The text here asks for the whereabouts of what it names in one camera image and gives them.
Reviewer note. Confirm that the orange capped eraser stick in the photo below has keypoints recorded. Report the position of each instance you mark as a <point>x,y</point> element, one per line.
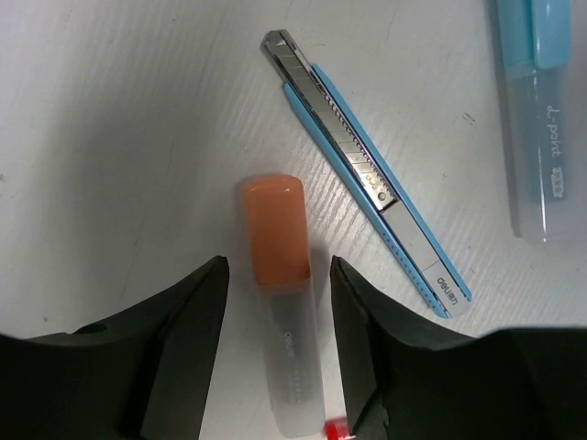
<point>278,243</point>

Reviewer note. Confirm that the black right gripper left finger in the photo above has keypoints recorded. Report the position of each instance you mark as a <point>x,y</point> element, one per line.
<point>143,373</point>

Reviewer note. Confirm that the blue capped correction stick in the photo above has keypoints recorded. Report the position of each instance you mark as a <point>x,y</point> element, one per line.
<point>536,43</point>

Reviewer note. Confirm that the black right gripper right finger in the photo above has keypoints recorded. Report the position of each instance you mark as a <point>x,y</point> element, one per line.
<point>405,377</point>

